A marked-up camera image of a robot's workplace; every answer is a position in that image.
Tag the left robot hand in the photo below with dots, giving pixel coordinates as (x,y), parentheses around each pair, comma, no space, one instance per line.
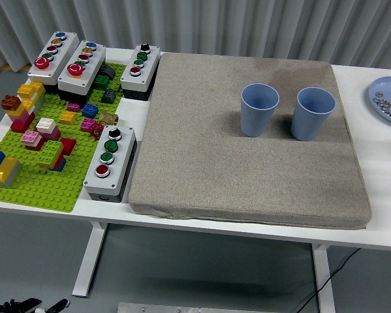
(25,304)

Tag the blue ribbed plastic cup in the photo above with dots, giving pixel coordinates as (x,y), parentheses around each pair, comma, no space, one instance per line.
(307,127)
(257,124)

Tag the white table leg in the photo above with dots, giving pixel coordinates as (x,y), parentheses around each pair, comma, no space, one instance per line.
(324,277)
(90,257)

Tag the green studded baseplate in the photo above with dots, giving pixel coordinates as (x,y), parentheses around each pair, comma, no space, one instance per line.
(35,192)

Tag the blue yellow grey brick stack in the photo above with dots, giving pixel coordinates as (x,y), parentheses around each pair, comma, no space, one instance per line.
(4,171)

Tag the green orange blue brick stack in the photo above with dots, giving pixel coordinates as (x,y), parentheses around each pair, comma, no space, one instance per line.
(51,155)

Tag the red toy brick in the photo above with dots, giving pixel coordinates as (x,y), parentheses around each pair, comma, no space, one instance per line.
(68,146)

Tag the four-button control box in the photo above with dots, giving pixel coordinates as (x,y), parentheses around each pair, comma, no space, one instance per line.
(120,169)
(147,75)

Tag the pink and red brick stack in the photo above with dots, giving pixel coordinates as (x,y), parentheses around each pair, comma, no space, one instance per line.
(32,138)

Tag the white and pink brick stack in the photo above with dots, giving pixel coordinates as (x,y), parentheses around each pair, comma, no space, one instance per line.
(48,127)

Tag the yellow toy brick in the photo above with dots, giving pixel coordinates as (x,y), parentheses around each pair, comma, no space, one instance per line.
(68,118)

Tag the yellow brown red brick tower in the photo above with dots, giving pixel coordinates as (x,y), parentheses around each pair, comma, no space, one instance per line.
(25,111)

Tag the brass pipe fitting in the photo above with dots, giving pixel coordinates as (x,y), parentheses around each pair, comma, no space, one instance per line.
(108,119)

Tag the small magenta toy brick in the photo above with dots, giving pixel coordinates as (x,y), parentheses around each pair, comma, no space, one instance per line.
(73,107)

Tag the blue toy brick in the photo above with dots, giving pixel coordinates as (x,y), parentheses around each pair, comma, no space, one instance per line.
(90,111)

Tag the grey sloped brick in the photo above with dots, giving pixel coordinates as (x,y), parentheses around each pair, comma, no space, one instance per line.
(109,96)

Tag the grey-brown fabric mat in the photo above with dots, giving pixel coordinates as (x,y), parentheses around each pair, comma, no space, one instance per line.
(198,146)

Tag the dark green toy brick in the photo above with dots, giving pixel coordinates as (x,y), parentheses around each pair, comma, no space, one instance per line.
(102,82)

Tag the yellow black floor tape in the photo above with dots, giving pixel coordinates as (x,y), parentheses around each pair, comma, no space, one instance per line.
(9,66)

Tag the five-button control box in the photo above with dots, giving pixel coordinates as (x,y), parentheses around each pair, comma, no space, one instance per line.
(62,60)
(94,66)

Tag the dark grey curved brick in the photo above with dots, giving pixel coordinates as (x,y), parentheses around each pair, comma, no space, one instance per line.
(109,71)

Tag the white pleated curtain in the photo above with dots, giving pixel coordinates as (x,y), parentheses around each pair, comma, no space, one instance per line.
(214,26)

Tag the blue plate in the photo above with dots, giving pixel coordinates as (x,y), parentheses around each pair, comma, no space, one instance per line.
(382,86)

